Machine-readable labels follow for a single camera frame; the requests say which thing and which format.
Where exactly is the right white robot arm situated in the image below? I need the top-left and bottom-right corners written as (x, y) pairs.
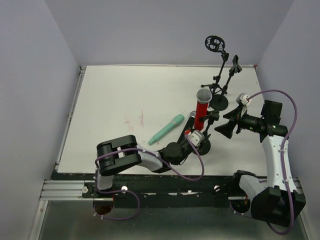
top-left (215, 99), bottom-right (306, 227)

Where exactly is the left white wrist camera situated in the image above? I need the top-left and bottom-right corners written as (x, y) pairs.
top-left (185, 130), bottom-right (205, 147)

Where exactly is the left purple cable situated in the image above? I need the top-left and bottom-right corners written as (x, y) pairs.
top-left (93, 132), bottom-right (206, 221)

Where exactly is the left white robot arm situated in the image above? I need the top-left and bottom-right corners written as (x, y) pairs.
top-left (94, 129), bottom-right (211, 191)

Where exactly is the teal plastic microphone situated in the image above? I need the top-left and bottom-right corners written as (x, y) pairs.
top-left (148, 114), bottom-right (185, 146)

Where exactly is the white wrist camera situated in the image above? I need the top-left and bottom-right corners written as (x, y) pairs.
top-left (235, 92), bottom-right (251, 107)
top-left (185, 130), bottom-right (205, 147)

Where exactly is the black round-base clip stand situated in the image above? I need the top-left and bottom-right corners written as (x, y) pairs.
top-left (209, 54), bottom-right (242, 111)

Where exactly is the red glitter microphone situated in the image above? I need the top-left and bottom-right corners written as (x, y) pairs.
top-left (194, 88), bottom-right (213, 131)

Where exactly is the black tripod shock-mount stand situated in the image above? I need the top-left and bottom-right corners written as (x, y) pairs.
top-left (200, 35), bottom-right (230, 109)

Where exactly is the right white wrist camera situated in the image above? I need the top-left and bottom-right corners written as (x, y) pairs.
top-left (235, 92), bottom-right (251, 107)

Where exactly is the black front mounting rail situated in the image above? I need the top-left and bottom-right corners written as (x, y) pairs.
top-left (82, 174), bottom-right (249, 209)

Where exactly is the black round-base mic stand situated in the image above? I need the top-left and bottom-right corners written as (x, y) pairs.
top-left (199, 110), bottom-right (220, 156)

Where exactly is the black glitter microphone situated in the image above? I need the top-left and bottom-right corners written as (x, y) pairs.
top-left (177, 110), bottom-right (196, 144)

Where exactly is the aluminium extrusion frame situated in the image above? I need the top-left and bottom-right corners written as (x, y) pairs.
top-left (26, 66), bottom-right (87, 240)

